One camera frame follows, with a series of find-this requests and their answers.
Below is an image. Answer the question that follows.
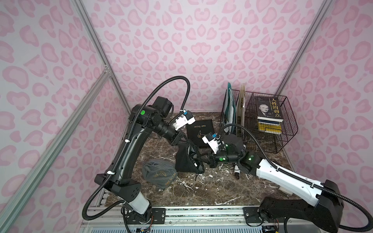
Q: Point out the plain black pouch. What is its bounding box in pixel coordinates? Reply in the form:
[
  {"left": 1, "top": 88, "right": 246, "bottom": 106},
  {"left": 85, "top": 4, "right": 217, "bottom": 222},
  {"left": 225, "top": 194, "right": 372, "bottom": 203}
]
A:
[{"left": 175, "top": 142, "right": 205, "bottom": 174}]

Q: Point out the grey hair dryer pouch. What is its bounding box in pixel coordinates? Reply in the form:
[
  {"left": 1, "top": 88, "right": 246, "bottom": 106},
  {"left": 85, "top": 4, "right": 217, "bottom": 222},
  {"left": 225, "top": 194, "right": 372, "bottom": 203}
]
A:
[{"left": 142, "top": 159, "right": 178, "bottom": 190}]

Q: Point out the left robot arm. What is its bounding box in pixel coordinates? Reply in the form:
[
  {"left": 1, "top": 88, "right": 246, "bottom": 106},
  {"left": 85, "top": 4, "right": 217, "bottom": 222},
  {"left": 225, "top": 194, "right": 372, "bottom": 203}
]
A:
[{"left": 82, "top": 76, "right": 199, "bottom": 221}]

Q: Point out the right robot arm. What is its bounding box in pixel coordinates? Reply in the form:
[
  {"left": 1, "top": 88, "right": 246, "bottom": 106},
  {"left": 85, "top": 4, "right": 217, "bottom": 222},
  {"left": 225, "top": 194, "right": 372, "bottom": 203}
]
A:
[{"left": 203, "top": 124, "right": 373, "bottom": 233}]

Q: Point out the white hair dryer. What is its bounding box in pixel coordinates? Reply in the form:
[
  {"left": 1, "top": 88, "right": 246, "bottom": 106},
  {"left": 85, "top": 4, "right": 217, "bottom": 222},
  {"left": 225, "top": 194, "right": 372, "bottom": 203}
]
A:
[{"left": 234, "top": 164, "right": 241, "bottom": 180}]

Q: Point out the black pouch gold print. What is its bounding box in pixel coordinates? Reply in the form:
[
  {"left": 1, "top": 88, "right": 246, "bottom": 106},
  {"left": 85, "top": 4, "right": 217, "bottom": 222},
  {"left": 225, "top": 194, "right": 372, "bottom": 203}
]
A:
[{"left": 186, "top": 119, "right": 215, "bottom": 148}]

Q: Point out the yellow striped book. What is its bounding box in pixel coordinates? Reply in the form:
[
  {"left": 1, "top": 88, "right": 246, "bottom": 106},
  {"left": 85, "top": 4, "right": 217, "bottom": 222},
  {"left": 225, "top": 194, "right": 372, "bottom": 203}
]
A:
[{"left": 257, "top": 116, "right": 283, "bottom": 135}]

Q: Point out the book with portrait cover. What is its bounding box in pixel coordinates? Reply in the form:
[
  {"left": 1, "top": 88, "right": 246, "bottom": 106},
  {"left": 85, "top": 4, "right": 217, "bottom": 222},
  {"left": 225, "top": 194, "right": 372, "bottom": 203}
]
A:
[{"left": 255, "top": 96, "right": 284, "bottom": 122}]

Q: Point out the white eraser block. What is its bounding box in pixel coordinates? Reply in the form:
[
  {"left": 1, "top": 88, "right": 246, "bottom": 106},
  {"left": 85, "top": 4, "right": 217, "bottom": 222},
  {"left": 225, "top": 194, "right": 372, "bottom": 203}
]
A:
[{"left": 279, "top": 186, "right": 293, "bottom": 196}]

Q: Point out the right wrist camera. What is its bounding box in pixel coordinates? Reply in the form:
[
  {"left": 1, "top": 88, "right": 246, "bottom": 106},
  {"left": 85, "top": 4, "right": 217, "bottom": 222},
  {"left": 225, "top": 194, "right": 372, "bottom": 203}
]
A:
[{"left": 202, "top": 133, "right": 222, "bottom": 154}]

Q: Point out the black wire basket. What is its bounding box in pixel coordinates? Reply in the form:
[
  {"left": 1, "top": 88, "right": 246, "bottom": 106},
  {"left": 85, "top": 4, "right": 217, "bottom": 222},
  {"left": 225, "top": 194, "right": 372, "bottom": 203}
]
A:
[{"left": 220, "top": 90, "right": 298, "bottom": 153}]

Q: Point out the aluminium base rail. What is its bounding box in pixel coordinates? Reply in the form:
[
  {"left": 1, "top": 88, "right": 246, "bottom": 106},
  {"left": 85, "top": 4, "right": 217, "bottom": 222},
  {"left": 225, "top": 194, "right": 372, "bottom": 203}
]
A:
[{"left": 78, "top": 204, "right": 333, "bottom": 233}]

